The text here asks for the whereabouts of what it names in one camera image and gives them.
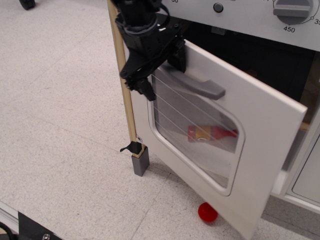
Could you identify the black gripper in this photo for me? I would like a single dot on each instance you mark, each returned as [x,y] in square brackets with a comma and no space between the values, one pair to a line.
[149,47]

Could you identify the grey oven door handle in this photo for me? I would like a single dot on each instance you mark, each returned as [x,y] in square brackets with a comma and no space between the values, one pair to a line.
[208,88]

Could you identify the white toy oven door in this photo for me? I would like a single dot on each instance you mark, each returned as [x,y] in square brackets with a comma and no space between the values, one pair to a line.
[235,175]

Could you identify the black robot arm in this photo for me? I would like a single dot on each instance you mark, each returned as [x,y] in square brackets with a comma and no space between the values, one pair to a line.
[138,13]

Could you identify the red toy ketchup bottle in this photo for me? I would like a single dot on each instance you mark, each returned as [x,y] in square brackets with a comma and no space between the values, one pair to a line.
[208,133]

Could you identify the black tape strip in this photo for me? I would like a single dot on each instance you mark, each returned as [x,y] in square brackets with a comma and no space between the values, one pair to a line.
[134,147]

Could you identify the grey round button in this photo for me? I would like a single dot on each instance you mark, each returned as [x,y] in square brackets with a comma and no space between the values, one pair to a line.
[218,7]

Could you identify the wooden toy knife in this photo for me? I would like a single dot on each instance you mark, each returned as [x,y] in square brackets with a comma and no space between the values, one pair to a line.
[252,72]

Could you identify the grey leg foot cap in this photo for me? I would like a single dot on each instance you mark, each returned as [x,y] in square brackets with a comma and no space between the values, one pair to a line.
[141,164]

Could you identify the white toy kitchen body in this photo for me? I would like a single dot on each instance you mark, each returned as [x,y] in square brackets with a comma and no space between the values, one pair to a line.
[248,36]

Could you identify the grey temperature knob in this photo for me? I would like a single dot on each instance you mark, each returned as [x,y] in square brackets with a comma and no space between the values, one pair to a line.
[292,12]

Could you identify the red toy ball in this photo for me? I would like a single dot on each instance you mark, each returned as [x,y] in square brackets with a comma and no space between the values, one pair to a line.
[207,213]

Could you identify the black caster wheel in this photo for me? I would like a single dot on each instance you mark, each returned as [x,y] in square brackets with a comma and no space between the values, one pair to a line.
[27,4]

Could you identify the white cabinet door right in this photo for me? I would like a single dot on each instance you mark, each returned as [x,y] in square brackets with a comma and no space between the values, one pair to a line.
[307,184]

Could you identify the light wooden leg post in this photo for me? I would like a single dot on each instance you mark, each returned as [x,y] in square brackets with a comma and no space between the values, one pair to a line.
[121,60]

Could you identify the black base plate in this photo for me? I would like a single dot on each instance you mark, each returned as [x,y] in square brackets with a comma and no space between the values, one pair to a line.
[29,229]

